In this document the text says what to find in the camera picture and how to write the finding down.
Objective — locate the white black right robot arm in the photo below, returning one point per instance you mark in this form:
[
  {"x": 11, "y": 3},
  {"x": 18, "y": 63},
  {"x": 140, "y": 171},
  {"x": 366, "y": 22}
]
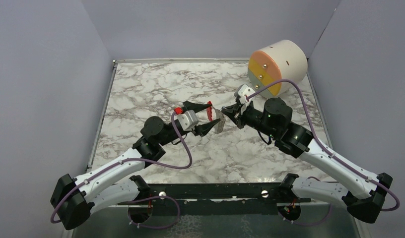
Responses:
[{"x": 362, "y": 193}]

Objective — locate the round cream drawer cabinet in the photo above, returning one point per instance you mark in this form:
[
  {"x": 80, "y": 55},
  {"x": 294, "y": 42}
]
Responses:
[{"x": 281, "y": 60}]

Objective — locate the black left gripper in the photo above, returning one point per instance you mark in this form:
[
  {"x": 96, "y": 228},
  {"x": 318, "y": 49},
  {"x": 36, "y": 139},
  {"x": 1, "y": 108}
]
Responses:
[{"x": 202, "y": 129}]

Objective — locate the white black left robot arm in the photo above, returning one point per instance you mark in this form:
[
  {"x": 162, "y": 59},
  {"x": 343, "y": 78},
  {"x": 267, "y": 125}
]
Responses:
[{"x": 75, "y": 199}]

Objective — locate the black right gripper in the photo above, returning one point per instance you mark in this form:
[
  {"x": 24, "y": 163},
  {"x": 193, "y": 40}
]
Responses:
[{"x": 232, "y": 110}]

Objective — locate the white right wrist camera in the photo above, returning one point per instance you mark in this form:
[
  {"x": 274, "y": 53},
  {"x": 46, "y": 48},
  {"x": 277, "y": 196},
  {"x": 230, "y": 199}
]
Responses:
[{"x": 243, "y": 93}]

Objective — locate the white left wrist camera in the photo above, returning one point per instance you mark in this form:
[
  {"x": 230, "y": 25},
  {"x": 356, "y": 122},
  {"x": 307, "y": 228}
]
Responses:
[{"x": 187, "y": 119}]

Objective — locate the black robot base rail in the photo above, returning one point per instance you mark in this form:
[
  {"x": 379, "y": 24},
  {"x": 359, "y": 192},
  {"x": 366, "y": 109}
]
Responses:
[{"x": 205, "y": 199}]

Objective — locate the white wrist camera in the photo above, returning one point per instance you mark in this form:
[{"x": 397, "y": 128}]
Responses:
[
  {"x": 187, "y": 119},
  {"x": 243, "y": 93}
]

